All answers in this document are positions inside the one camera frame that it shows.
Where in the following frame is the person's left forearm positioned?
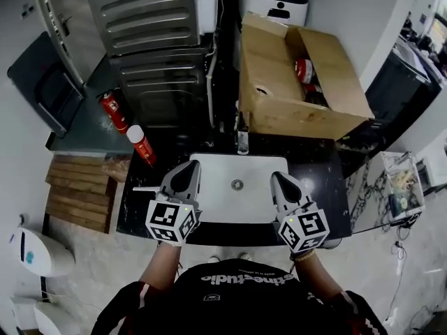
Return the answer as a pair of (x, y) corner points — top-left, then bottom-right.
(146, 244), (183, 291)

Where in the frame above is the black marble table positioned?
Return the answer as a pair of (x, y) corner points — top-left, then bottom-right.
(116, 132), (352, 248)

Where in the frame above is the open cardboard box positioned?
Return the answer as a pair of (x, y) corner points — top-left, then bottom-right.
(238, 11), (376, 142)

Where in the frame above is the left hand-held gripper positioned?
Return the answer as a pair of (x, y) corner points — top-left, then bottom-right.
(145, 160), (203, 248)

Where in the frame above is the red fire extinguisher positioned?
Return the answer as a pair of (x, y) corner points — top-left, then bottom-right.
(96, 88), (130, 135)

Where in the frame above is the stack of wooden planks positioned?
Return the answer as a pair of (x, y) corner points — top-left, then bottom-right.
(44, 154), (122, 235)

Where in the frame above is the white drain hose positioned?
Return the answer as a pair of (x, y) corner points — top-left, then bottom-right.
(205, 32), (217, 128)

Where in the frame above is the white rectangular sink basin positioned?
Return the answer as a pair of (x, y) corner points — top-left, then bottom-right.
(188, 153), (291, 223)

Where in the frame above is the white marble cabinet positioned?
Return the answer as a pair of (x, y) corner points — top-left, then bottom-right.
(345, 150), (427, 234)

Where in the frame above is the black cable bundle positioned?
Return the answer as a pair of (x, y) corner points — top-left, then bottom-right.
(390, 210), (422, 228)

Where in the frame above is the white bin with blue sticker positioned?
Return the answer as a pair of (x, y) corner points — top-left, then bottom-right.
(9, 225), (76, 278)

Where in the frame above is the person's right forearm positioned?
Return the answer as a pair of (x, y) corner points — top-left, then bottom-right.
(291, 253), (337, 300)

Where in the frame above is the white black round bin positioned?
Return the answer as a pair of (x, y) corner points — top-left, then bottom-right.
(238, 0), (310, 26)

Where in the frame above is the red white-capped spray can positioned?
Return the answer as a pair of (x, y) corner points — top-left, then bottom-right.
(126, 124), (158, 168)

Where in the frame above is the dark metal-backed appliance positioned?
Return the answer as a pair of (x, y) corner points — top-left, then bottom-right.
(108, 46), (214, 129)

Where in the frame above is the dark grey microwave oven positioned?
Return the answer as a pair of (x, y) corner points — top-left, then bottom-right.
(7, 30), (87, 139)

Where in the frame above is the black floor cable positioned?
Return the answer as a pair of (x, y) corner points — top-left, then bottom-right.
(393, 227), (410, 278)

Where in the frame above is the black tall appliance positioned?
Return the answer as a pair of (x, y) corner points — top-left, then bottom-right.
(364, 43), (444, 126)

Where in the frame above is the white-sided metal-backed appliance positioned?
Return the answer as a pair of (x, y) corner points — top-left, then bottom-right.
(82, 0), (221, 57)

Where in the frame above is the small faucet bottle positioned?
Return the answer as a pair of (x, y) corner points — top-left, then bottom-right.
(236, 111), (251, 156)

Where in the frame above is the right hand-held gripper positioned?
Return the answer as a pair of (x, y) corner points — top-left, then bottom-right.
(271, 172), (331, 255)

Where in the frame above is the person's black printed shirt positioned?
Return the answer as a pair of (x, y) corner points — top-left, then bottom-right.
(91, 258), (389, 335)

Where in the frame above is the beaded bracelet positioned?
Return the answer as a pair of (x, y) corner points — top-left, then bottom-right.
(289, 248), (317, 262)

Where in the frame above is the grey stone slab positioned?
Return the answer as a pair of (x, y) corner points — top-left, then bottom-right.
(45, 64), (138, 157)

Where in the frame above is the brown wrapped package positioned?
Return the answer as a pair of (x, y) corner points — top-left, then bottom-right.
(102, 155), (132, 183)

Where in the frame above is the black round bucket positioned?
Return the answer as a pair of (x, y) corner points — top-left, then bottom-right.
(320, 237), (344, 250)

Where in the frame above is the white squeegee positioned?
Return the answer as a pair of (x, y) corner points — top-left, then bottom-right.
(132, 186), (163, 197)

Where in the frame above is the white plastic appliance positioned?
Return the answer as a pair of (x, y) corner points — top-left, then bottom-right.
(9, 294), (82, 335)

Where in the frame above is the grey metal door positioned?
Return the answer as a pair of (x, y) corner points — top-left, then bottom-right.
(30, 0), (106, 87)

